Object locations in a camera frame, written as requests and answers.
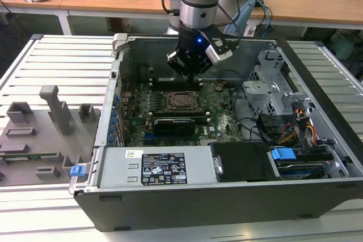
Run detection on green motherboard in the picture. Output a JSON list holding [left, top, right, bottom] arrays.
[[119, 82, 247, 148]]

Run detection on grey parts rack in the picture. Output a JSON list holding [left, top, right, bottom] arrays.
[[0, 84, 103, 189]]

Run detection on metal socket cover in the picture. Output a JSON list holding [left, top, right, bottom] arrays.
[[167, 91, 201, 112]]

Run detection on pale blue teach pendant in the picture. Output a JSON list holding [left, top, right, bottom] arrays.
[[223, 0, 256, 36]]

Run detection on blue case latch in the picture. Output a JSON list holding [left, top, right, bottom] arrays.
[[70, 165, 85, 177]]

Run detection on wooden desk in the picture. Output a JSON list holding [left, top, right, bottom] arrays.
[[0, 0, 363, 32]]

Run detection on blue cable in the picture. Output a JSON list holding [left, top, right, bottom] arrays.
[[255, 0, 275, 37]]

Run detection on green RAM stick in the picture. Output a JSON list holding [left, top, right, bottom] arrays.
[[0, 153, 57, 160]]

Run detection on silver drive cage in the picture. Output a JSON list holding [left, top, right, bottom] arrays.
[[242, 49, 315, 118]]

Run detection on grey case handle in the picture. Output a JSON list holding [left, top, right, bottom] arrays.
[[112, 33, 130, 53]]

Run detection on CPU with silver top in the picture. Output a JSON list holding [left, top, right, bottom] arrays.
[[172, 94, 193, 107]]

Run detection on black RAM slot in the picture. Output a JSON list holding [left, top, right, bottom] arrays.
[[149, 79, 201, 91], [151, 110, 209, 120]]

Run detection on hard disk in blue carrier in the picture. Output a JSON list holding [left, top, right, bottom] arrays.
[[269, 146, 331, 181]]

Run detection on brown cardboard box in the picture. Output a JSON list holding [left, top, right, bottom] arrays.
[[107, 16, 133, 33]]

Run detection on CPU socket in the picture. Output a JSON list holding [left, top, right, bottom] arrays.
[[166, 90, 205, 112]]

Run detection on black open PC case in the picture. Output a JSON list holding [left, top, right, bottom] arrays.
[[69, 33, 363, 233]]

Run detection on yellow and red wires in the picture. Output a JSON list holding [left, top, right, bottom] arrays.
[[279, 107, 317, 145]]

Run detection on silver power supply unit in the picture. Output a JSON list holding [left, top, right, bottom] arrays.
[[98, 145, 219, 189]]

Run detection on black graphics card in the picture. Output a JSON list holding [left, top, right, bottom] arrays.
[[153, 117, 196, 137]]

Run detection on black plastic shroud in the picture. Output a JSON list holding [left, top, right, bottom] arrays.
[[211, 141, 281, 183]]

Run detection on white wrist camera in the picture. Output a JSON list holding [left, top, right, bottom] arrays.
[[204, 44, 234, 65]]

